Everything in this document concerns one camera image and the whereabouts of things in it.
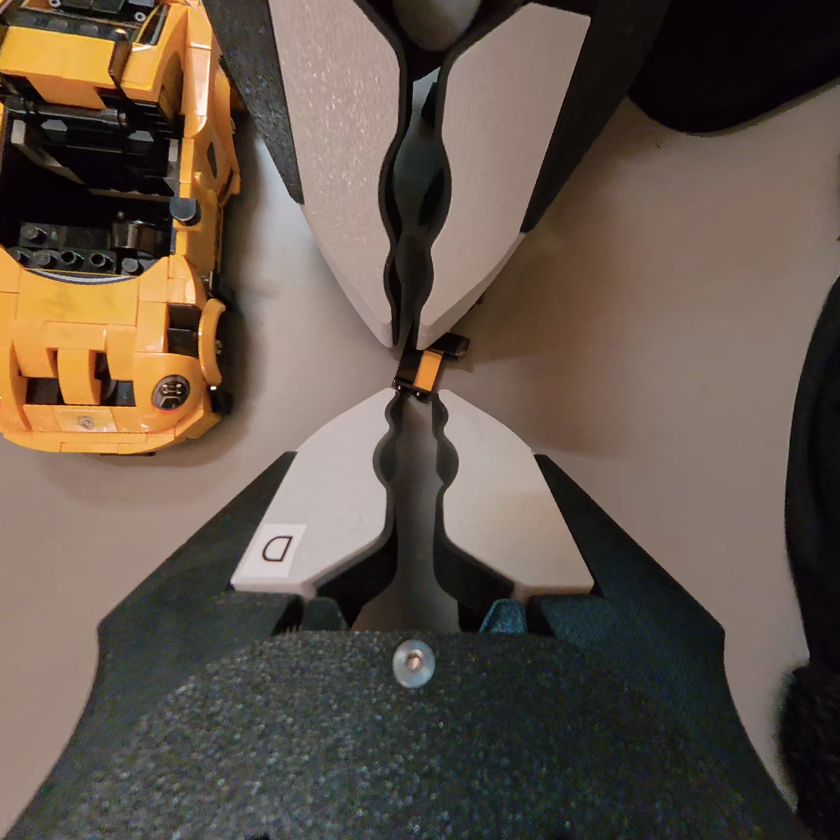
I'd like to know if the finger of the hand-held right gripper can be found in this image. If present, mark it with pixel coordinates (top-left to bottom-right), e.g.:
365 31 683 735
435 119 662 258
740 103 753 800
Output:
268 0 413 349
412 12 593 352

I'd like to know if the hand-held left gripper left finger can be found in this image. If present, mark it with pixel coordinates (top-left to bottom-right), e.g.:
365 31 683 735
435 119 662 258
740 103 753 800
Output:
230 386 404 596

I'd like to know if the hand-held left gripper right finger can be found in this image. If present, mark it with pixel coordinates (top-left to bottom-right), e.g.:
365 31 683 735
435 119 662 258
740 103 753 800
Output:
430 388 596 601

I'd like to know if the black yellow lego strip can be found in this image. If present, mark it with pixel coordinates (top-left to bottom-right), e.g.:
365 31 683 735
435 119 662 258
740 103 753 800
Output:
392 333 474 403

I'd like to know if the yellow lego car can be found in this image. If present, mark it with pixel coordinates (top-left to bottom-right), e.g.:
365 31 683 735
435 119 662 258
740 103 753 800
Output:
0 0 248 458

